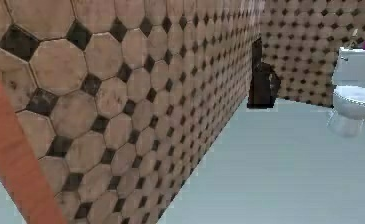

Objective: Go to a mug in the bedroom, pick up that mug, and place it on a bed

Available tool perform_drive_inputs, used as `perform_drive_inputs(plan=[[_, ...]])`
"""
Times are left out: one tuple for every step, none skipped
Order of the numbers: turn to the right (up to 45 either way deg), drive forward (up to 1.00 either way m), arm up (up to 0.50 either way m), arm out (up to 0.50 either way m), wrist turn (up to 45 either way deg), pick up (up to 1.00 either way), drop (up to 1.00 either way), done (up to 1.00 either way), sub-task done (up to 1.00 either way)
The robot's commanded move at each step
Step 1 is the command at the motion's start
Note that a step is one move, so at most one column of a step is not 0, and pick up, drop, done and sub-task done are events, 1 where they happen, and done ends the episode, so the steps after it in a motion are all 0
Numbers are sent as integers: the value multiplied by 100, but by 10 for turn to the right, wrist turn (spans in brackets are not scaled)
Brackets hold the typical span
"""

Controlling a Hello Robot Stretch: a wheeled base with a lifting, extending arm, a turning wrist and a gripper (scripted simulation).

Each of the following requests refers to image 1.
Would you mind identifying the black bin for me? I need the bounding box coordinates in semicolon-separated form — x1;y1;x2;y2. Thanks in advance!
246;37;282;110

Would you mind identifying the white toilet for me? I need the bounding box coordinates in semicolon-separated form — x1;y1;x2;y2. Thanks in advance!
326;46;365;138

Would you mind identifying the orange wooden door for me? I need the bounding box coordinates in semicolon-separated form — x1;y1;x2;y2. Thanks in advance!
0;65;68;224

